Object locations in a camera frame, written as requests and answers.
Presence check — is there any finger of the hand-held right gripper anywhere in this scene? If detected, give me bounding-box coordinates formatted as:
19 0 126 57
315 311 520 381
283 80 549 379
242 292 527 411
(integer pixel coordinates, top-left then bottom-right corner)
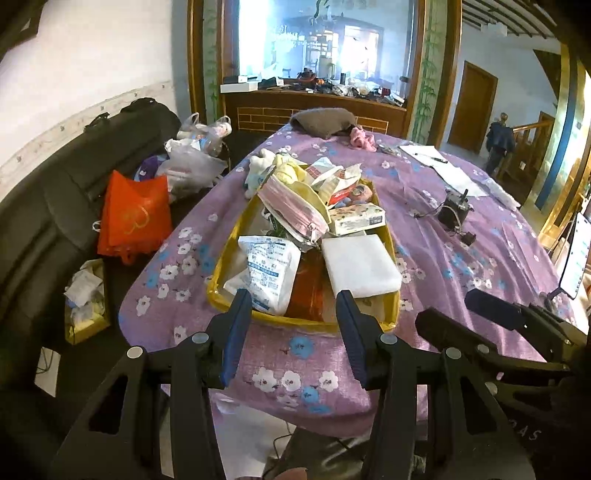
414 307 572 385
464 288 590 348

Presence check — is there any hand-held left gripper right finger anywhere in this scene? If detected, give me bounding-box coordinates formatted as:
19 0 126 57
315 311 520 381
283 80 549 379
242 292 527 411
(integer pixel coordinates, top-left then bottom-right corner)
335 290 539 480

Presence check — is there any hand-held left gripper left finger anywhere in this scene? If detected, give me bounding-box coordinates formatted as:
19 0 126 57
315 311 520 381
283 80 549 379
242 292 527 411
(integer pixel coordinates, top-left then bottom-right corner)
48 288 254 480

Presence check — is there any yellow cardboard box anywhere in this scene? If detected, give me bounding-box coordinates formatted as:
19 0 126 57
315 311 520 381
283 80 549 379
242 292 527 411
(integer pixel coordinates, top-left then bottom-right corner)
206 178 402 334

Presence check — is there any white blue printed packet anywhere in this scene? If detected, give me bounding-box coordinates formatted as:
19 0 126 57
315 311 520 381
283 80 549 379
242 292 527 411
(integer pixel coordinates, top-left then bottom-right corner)
224 235 301 315

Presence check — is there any white packet red mark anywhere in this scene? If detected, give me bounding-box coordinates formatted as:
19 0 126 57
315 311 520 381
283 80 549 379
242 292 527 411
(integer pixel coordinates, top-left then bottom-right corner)
305 157 346 195

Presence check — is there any yellow towel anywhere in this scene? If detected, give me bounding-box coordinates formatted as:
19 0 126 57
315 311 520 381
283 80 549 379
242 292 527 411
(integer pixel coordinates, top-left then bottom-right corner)
272 153 332 224

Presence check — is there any pink round soft item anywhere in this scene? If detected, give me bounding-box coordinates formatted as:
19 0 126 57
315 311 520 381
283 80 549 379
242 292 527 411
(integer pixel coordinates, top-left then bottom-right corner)
345 181 376 206

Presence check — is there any purple floral tablecloth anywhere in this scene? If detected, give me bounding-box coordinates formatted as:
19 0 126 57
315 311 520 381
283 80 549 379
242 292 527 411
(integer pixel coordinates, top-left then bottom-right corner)
117 122 578 416

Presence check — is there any white foam pad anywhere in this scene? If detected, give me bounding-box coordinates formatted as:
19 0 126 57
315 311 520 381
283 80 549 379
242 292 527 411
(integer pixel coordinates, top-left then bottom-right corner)
321 234 402 298

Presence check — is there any phone on stand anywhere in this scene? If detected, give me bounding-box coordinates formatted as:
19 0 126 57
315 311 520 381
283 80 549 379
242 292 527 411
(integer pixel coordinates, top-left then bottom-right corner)
545 212 591 315

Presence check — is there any black small device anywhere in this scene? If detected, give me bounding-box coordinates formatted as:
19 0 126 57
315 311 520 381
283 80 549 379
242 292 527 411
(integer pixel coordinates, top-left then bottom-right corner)
436 189 474 232

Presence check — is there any crumpled clear plastic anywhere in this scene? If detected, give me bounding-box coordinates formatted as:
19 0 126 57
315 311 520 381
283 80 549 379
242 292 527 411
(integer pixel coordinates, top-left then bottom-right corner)
480 178 522 212

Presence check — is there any white printed tissue packet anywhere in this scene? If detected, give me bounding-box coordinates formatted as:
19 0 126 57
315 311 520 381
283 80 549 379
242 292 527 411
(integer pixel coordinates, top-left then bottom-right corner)
329 203 386 236

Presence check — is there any white loose paper sheet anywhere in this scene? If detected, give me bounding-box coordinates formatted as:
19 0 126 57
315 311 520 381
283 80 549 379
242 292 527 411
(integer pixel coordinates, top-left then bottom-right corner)
431 161 490 197

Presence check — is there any pink face masks pack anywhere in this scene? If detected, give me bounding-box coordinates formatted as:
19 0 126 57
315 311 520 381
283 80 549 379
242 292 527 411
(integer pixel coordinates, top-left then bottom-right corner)
257 174 331 245

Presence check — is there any cardboard box with waste paper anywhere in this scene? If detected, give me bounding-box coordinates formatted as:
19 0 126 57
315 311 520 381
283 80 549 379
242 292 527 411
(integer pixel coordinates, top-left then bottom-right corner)
64 258 112 346

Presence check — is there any red plastic bag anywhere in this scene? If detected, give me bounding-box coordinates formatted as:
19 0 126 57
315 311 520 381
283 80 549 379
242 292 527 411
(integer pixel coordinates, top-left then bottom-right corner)
97 170 174 265

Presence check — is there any white plush toy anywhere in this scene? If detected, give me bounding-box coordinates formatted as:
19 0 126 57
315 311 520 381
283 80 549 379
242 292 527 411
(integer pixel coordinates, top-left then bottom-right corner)
244 148 278 199

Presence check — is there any wooden stair railing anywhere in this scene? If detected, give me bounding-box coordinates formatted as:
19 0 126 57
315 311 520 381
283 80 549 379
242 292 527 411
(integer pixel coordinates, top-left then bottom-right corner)
512 111 557 185

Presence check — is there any white plastic bag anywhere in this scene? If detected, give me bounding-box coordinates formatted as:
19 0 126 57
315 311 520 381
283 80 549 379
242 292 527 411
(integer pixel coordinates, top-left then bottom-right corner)
157 138 229 200

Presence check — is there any white notebook paper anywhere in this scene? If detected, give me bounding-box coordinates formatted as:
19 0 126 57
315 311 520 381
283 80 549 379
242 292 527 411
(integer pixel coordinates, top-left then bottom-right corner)
399 144 450 169

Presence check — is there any gold blue pillar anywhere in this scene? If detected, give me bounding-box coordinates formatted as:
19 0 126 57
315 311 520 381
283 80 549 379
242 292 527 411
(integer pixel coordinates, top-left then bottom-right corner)
538 44 591 250

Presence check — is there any pink crumpled cloth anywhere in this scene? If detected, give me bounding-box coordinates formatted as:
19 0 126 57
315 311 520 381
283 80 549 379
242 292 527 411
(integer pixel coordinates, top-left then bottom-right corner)
348 127 377 152

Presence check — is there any clear plastic bag with bottles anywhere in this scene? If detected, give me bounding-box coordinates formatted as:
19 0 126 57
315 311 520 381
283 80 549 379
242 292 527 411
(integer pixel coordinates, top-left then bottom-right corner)
178 113 232 158

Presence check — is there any wooden door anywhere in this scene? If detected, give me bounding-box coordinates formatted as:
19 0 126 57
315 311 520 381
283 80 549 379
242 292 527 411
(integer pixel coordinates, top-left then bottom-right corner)
447 61 499 155

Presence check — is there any brown fuzzy cloth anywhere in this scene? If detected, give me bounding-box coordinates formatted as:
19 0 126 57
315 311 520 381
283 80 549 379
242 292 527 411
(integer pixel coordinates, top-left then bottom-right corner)
289 107 357 139

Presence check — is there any black sofa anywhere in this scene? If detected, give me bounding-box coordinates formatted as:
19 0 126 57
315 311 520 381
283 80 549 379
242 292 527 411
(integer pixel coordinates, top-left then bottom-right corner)
0 97 183 398

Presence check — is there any wooden partition cabinet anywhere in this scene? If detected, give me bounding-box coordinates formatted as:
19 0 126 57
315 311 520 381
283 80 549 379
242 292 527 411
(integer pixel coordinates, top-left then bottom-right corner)
187 0 462 144

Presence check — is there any counter clutter pile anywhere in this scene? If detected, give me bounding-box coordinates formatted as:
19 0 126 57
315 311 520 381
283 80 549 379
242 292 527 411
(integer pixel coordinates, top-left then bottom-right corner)
259 67 407 104

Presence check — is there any glass partition window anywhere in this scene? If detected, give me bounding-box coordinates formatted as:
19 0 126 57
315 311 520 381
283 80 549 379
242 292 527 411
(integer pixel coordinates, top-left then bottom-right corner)
238 0 414 93

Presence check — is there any black plug with cable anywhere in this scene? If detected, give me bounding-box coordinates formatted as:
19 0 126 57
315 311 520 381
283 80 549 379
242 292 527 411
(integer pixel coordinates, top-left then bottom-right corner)
409 210 477 248

